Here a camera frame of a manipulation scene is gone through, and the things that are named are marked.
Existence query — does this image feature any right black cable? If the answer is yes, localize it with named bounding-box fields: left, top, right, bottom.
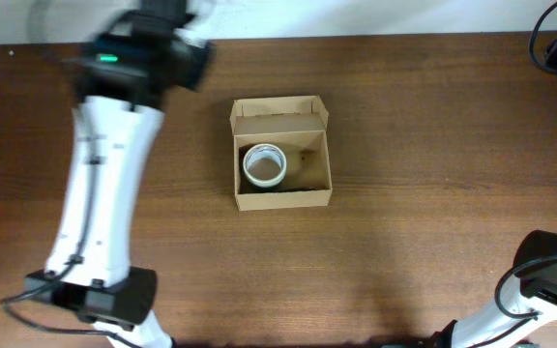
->
left=494, top=0, right=557, bottom=348

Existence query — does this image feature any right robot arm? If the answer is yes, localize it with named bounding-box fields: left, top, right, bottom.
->
left=422, top=230, right=557, bottom=348

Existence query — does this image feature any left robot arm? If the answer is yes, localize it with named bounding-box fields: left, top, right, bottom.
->
left=0, top=1, right=214, bottom=347

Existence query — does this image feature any white masking tape roll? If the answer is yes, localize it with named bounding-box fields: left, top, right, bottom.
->
left=242, top=142, right=288, bottom=189

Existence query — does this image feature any cardboard box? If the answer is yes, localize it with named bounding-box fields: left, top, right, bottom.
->
left=229, top=96, right=333, bottom=212

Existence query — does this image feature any black slim pen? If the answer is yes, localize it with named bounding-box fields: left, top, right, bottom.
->
left=284, top=187, right=318, bottom=192

